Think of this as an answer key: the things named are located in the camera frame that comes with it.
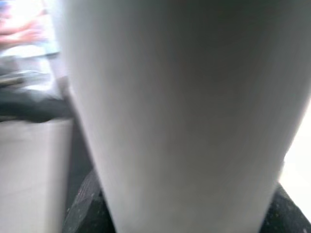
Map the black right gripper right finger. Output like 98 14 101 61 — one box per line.
260 183 311 233

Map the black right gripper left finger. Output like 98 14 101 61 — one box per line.
63 169 116 233

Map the white plastic table leg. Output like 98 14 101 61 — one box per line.
58 0 311 233

